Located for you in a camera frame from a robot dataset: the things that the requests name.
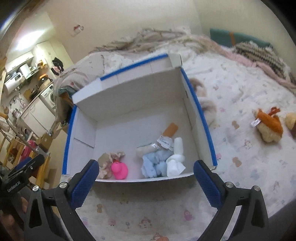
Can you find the lace scrunchie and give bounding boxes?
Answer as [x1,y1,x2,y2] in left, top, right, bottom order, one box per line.
[97,151,125,179]

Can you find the pink rubber duck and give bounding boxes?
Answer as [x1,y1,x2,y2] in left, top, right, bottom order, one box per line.
[111,162,128,180]

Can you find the white socks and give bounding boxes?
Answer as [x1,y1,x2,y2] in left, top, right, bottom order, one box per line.
[166,137,185,177]

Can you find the packaged lace item with label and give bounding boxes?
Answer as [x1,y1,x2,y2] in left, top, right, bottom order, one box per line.
[151,135,174,151]

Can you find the orange soft tube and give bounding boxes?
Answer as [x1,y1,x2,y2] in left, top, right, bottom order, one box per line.
[162,123,179,138]

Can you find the person's left hand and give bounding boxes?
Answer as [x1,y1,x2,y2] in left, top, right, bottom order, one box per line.
[1,197,28,240]

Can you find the pink bag on floor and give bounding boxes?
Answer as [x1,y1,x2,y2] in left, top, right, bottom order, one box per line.
[20,140,37,162]

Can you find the cardboard box on floor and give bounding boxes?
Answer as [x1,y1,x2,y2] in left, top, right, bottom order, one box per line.
[36,133,53,152]

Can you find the white kitchen cabinet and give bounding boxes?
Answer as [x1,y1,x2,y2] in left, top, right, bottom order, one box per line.
[20,97,55,137]

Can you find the white washing machine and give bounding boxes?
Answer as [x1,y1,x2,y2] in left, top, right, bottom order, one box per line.
[39,84,56,111]

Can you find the cream fluffy toy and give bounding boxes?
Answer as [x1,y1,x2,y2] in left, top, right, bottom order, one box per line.
[135,144,158,158]

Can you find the light blue fluffy scrunchie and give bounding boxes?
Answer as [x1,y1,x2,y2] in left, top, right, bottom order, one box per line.
[141,150,173,178]

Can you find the white water heater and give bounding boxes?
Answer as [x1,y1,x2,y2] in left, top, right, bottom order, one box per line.
[3,72,25,95]

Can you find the orange and beige plush toy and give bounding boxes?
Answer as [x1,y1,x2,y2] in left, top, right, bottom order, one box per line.
[251,106,283,143]

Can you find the white box blue edges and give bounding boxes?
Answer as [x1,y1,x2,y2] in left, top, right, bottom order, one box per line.
[62,54,217,183]

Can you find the beige fluffy scrunchie on bed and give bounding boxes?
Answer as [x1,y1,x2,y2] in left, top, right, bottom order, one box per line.
[189,77,217,126]

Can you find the striped knitted throw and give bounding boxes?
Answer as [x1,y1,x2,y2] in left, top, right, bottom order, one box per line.
[234,41,290,80]

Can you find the beige crumpled blanket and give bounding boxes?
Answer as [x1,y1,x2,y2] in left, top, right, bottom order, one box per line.
[91,26,215,53]

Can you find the teal cushion orange stripe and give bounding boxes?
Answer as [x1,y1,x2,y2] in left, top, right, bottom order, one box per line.
[210,28,273,48]

